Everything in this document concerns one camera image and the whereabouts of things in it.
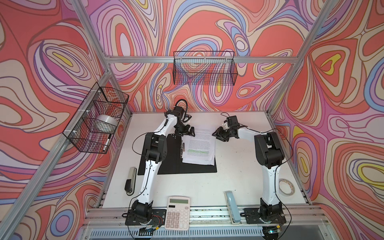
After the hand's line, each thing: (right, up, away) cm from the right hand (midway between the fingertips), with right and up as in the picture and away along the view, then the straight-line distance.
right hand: (215, 137), depth 104 cm
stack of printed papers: (-10, -7, -5) cm, 14 cm away
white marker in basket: (-58, -1, -32) cm, 66 cm away
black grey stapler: (-50, -23, -23) cm, 60 cm away
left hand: (-17, +3, 0) cm, 18 cm away
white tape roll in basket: (-57, +9, -34) cm, 67 cm away
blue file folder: (-29, -16, -8) cm, 34 cm away
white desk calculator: (-23, -36, -31) cm, 53 cm away
